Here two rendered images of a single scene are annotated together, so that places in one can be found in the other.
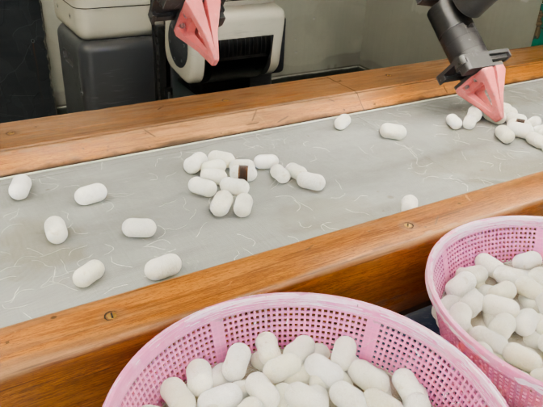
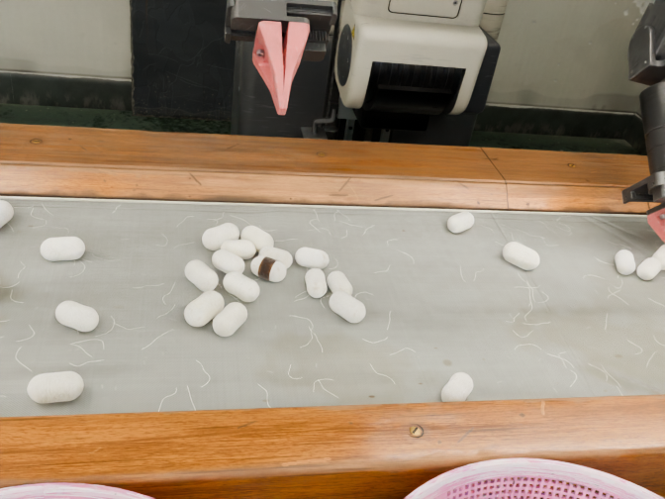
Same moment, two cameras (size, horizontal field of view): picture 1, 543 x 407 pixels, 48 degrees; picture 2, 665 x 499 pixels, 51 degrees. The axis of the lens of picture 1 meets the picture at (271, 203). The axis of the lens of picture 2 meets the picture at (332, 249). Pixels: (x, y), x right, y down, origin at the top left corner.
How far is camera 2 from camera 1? 26 cm
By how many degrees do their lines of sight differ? 15
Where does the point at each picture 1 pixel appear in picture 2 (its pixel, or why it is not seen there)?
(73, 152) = (91, 183)
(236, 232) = (197, 357)
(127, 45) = not seen: hidden behind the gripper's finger
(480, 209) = (547, 437)
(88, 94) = (244, 90)
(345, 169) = (416, 297)
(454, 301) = not seen: outside the picture
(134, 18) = not seen: hidden behind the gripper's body
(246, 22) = (430, 46)
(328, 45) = (601, 80)
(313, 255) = (241, 441)
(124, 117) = (178, 149)
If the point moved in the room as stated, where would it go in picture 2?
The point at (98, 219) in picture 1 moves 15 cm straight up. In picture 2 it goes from (51, 285) to (33, 117)
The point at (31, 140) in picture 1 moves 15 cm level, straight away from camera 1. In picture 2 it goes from (47, 157) to (88, 100)
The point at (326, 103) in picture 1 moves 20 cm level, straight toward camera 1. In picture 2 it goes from (455, 189) to (384, 274)
